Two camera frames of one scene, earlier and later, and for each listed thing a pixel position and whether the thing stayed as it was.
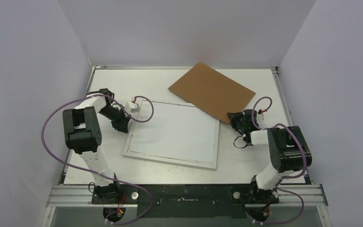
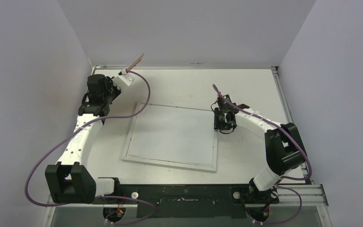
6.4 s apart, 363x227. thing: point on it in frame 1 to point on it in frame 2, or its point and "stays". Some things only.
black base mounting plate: x=185 y=201 stays
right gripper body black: x=237 y=120 to x=220 y=122
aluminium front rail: x=291 y=195 stays
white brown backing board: x=213 y=91 to x=136 y=61
